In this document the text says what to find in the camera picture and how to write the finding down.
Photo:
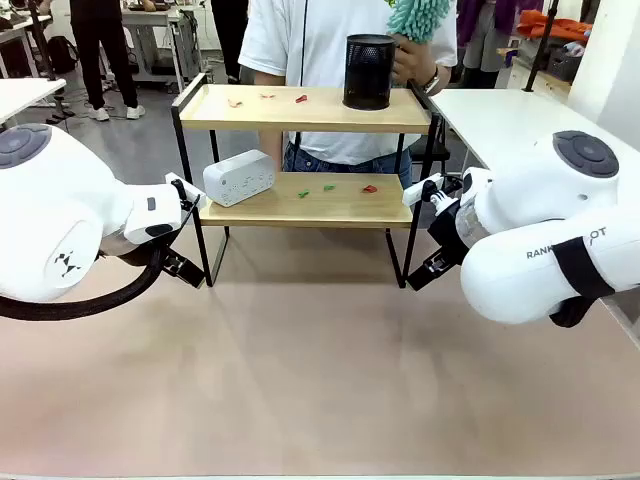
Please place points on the person's wrist watch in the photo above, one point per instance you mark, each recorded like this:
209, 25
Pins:
431, 81

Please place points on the black backpack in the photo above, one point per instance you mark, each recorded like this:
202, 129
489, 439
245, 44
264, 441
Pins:
62, 54

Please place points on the large white table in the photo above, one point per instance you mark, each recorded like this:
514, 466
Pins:
490, 120

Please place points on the black camera stand pole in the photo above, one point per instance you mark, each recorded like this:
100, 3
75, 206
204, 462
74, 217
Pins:
41, 40
542, 45

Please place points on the two-tier wooden shelf black frame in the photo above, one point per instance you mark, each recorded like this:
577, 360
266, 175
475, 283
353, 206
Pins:
300, 117

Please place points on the black plastic crate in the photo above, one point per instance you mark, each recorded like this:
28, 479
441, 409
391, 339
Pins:
564, 61

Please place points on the white side table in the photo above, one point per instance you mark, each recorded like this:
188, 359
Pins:
25, 95

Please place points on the black mesh pen cup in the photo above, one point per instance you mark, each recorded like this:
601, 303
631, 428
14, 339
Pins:
367, 75

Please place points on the background person dark trousers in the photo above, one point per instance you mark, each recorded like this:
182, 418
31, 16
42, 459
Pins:
230, 35

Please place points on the purple garment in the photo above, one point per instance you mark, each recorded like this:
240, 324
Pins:
505, 15

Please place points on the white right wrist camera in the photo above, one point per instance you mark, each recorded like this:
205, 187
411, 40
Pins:
420, 190

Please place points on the teal chenille duster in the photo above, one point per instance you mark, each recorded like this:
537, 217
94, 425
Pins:
415, 17

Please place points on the grey metal workbench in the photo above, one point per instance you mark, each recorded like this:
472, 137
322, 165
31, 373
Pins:
160, 20

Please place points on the person's left hand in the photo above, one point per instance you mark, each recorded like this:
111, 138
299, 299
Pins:
415, 62

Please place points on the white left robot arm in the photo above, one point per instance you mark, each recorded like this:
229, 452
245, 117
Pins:
55, 200

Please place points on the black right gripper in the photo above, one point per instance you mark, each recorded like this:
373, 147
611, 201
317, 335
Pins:
450, 232

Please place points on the white box-shaped power strip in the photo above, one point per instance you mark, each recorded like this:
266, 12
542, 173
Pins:
240, 177

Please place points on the person's left forearm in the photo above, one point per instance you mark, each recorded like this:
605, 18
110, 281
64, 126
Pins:
444, 81

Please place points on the white background desk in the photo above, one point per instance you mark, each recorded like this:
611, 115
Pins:
20, 25

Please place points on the orange cloth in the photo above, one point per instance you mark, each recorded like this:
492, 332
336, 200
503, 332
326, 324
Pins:
550, 25

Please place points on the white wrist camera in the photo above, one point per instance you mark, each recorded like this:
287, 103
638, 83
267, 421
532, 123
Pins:
182, 189
420, 190

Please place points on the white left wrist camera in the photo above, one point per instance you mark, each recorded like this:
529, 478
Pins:
182, 189

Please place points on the person torso white t-shirt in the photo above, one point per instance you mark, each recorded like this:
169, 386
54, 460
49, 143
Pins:
310, 50

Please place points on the background person black clothes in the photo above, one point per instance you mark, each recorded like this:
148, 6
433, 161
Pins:
107, 50

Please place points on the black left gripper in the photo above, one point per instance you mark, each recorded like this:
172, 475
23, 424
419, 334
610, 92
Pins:
150, 252

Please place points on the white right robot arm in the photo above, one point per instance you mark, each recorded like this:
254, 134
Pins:
540, 235

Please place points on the pink paper scrap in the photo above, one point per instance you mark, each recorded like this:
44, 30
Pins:
267, 95
235, 103

